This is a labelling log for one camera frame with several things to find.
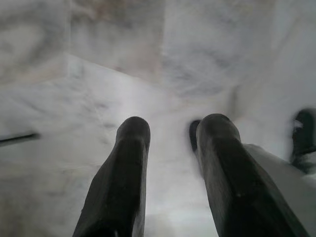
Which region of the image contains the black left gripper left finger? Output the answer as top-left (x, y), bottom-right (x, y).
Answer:
top-left (72, 116), bottom-right (152, 237)

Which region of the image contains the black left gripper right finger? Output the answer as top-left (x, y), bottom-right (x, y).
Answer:
top-left (196, 113), bottom-right (311, 237)

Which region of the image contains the black robot foot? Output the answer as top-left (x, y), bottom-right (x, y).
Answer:
top-left (289, 108), bottom-right (316, 175)

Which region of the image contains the thin dark rod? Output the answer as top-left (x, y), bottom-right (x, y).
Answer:
top-left (0, 132), bottom-right (41, 148)

